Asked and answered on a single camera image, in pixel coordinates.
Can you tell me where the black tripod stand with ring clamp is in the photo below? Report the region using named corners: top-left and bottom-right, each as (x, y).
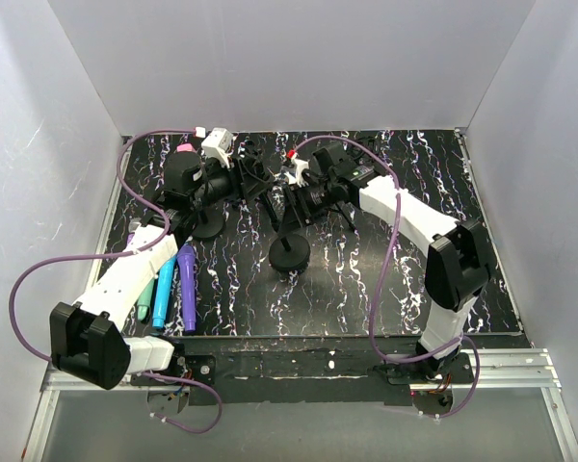
top-left (242, 188), bottom-right (280, 232)

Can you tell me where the black round-base clip stand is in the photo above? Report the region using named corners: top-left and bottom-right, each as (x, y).
top-left (190, 200), bottom-right (225, 242)

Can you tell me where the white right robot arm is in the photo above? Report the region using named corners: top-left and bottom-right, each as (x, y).
top-left (269, 140), bottom-right (496, 383)

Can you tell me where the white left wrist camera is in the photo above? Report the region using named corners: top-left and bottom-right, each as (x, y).
top-left (201, 127), bottom-right (233, 168)

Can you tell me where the mint green microphone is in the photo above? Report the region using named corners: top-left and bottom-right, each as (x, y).
top-left (136, 278), bottom-right (156, 323)

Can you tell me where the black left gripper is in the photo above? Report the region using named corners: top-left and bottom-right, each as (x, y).
top-left (191, 154), bottom-right (269, 212)

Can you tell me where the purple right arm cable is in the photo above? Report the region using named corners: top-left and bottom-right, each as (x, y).
top-left (293, 136), bottom-right (481, 419)

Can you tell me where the black front mounting rail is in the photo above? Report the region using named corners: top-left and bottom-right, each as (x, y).
top-left (172, 331), bottom-right (434, 408)

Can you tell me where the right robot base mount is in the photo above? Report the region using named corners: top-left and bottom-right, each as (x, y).
top-left (375, 353), bottom-right (481, 421)

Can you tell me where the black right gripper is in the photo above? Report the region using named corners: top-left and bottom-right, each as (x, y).
top-left (276, 177), bottom-right (338, 238)

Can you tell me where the solid purple microphone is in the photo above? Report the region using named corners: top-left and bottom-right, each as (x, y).
top-left (176, 244), bottom-right (197, 333)

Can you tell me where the cyan blue microphone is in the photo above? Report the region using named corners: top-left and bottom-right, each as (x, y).
top-left (151, 256), bottom-right (176, 329)

